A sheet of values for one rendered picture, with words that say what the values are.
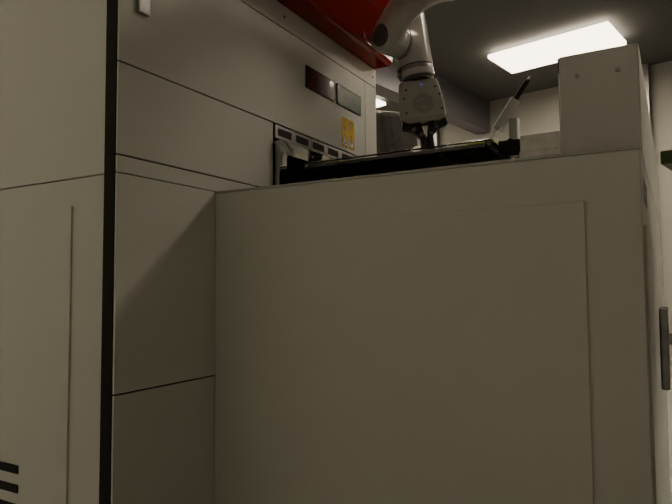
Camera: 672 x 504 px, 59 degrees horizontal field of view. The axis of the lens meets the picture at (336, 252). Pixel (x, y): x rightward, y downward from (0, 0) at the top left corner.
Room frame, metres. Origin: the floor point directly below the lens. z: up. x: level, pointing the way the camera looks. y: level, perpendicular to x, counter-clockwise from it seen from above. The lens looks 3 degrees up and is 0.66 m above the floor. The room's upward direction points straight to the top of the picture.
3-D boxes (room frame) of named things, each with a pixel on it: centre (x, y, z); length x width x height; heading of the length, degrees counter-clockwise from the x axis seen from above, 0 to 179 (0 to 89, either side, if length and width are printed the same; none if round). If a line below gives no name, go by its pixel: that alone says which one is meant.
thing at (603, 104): (0.97, -0.47, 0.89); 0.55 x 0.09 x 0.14; 150
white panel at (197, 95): (1.16, 0.10, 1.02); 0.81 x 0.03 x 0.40; 150
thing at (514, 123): (1.37, -0.40, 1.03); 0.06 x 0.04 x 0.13; 60
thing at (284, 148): (1.30, 0.00, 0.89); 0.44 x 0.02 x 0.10; 150
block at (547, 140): (0.96, -0.35, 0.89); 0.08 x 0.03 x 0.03; 60
